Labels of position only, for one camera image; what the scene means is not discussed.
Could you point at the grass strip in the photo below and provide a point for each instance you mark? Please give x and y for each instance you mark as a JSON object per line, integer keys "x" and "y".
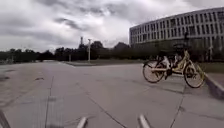
{"x": 106, "y": 61}

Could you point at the pale pole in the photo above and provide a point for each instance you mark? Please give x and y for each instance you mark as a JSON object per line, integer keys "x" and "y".
{"x": 89, "y": 50}

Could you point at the grey concrete slab pavement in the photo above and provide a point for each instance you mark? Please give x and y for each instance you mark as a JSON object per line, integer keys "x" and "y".
{"x": 100, "y": 90}

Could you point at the distant tower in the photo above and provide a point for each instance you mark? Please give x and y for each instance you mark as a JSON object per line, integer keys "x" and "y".
{"x": 81, "y": 40}

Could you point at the yellow bicycle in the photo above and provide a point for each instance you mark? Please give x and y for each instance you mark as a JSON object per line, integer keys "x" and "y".
{"x": 173, "y": 69}

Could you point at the row of dark trees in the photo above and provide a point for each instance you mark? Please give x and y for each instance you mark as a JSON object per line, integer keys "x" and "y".
{"x": 50, "y": 55}

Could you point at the robot's own part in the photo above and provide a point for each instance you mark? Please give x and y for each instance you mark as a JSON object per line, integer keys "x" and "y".
{"x": 82, "y": 122}
{"x": 143, "y": 121}

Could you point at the large grey many-windowed building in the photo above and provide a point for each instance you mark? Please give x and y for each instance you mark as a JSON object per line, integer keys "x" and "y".
{"x": 180, "y": 28}

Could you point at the concrete kerb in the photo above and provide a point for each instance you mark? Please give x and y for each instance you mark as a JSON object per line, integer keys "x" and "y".
{"x": 215, "y": 86}

